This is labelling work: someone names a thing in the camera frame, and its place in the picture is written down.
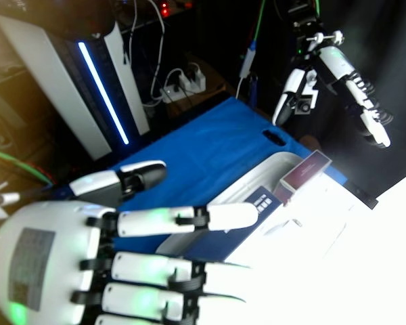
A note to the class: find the small maroon box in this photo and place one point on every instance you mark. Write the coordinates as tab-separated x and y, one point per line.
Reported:
304	176

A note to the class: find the white adapter with blue plug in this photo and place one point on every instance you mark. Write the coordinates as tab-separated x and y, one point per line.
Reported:
247	62

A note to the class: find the white power strip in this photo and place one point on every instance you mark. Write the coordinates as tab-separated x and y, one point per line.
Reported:
189	84

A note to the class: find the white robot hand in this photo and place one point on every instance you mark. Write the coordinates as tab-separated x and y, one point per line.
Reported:
338	64
54	271

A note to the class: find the black device with red lights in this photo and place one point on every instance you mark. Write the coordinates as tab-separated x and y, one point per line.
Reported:
169	8

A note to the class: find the white computer tower, blue light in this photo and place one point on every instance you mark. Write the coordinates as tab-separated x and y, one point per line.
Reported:
54	84

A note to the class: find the blue cloth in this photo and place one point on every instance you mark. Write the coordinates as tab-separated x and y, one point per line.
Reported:
206	142

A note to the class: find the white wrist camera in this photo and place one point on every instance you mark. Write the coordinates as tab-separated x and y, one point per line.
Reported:
306	103

